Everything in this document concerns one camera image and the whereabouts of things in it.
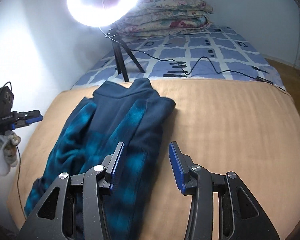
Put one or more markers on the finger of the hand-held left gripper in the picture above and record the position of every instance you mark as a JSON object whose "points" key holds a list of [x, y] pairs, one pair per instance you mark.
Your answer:
{"points": [[36, 119], [30, 112]]}

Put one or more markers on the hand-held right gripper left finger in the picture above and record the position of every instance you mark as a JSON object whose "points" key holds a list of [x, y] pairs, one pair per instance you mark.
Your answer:
{"points": [[117, 166]]}

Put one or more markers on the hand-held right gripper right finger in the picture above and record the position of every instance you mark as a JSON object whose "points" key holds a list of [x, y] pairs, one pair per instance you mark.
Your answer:
{"points": [[176, 167]]}

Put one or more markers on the blue plaid fleece jacket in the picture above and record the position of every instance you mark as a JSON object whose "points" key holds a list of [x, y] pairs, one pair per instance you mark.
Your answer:
{"points": [[120, 120]]}

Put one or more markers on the person's left hand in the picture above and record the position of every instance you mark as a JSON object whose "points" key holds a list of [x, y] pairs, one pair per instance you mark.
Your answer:
{"points": [[1, 160]]}

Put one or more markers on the tan fleece blanket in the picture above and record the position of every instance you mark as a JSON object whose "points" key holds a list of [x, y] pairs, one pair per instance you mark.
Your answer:
{"points": [[227, 120]]}

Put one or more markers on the blue checked bed sheet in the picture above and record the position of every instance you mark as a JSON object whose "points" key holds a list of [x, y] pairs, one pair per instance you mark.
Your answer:
{"points": [[202, 55]]}

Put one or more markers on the folded floral quilt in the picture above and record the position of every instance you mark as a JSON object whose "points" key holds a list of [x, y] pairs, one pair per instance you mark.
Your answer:
{"points": [[165, 17]]}

